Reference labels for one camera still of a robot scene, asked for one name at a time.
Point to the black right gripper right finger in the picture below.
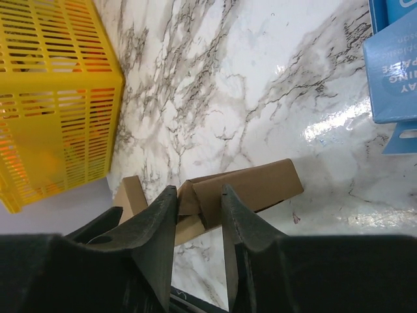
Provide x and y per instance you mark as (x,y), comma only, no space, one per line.
(269,271)

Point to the yellow plastic shopping basket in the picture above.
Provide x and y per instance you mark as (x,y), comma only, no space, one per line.
(61,89)

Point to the folded brown cardboard box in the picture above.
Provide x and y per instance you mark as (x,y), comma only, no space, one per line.
(130,196)

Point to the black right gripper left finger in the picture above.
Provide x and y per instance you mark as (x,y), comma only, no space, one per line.
(126,269)

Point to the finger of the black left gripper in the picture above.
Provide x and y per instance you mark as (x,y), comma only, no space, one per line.
(98,226)

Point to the blue small box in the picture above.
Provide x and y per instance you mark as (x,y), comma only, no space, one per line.
(390,58)

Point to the brown cardboard box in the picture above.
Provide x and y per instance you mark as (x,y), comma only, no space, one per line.
(259,188)
(130,196)

